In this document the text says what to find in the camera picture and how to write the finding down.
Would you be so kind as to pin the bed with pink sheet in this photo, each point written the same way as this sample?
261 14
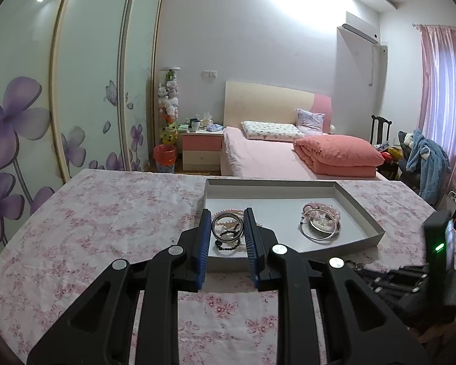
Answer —
258 156

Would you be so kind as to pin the colourful toys on chair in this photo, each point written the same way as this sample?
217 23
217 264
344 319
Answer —
391 152

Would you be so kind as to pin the floral white pillow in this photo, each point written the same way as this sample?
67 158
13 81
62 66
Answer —
271 130

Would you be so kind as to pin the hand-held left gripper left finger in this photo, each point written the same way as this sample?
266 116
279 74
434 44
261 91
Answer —
204 251

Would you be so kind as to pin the folded salmon pink quilt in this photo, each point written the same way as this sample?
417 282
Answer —
338 154

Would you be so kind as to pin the sliding wardrobe with purple flowers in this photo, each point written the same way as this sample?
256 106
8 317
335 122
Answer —
60 83

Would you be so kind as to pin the grey shallow tray box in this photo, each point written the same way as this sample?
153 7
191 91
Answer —
281 201

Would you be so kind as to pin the thin silver bangle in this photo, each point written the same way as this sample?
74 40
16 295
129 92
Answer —
315 237
328 232

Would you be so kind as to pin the beige and pink headboard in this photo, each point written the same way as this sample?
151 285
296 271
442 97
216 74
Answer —
266 102

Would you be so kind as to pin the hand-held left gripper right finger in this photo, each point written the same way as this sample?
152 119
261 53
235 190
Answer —
250 251

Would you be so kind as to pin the white air conditioner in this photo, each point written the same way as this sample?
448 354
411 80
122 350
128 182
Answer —
359 30

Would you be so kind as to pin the dark wooden chair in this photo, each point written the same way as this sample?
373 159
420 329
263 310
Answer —
380 129

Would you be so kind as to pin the wide silver bangle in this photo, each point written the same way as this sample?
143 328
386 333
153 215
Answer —
217 232

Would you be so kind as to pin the pink and beige nightstand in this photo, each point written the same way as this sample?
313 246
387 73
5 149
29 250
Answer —
202 150

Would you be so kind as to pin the clutter of small nightstand articles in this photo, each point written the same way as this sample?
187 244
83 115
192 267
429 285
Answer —
201 123

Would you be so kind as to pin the small purple cushion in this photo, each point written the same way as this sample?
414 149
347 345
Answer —
311 121

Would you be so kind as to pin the pink curtain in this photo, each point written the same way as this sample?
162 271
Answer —
444 91

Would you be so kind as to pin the red trash bin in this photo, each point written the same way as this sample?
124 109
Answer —
164 159

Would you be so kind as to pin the white wall socket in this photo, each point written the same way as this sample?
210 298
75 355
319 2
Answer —
209 73

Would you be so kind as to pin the column of plush toys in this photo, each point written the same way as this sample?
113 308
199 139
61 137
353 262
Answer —
169 102

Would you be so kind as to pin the blue fleece garment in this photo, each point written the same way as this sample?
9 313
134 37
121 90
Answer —
429 163

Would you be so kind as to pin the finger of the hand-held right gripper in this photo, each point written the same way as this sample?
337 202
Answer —
387 273
399 289

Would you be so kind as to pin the air conditioner pipe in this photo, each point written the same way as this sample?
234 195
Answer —
380 64

